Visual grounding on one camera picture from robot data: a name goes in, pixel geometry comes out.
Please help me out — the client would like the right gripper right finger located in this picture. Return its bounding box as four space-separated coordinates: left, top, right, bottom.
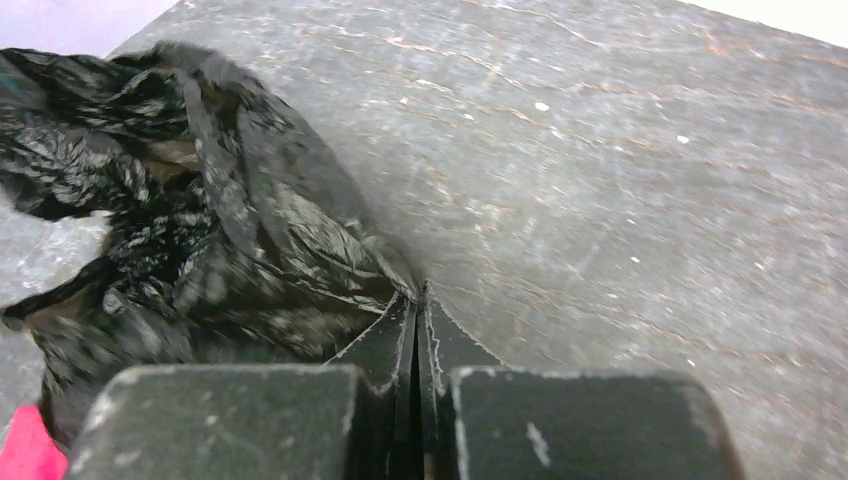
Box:
421 289 745 479

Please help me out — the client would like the red cloth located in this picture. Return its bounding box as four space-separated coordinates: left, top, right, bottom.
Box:
1 405 68 480

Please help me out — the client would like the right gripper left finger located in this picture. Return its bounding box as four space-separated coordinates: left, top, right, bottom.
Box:
66 298 415 479

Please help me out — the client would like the black trash bag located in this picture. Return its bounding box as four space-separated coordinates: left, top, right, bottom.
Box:
1 41 424 449

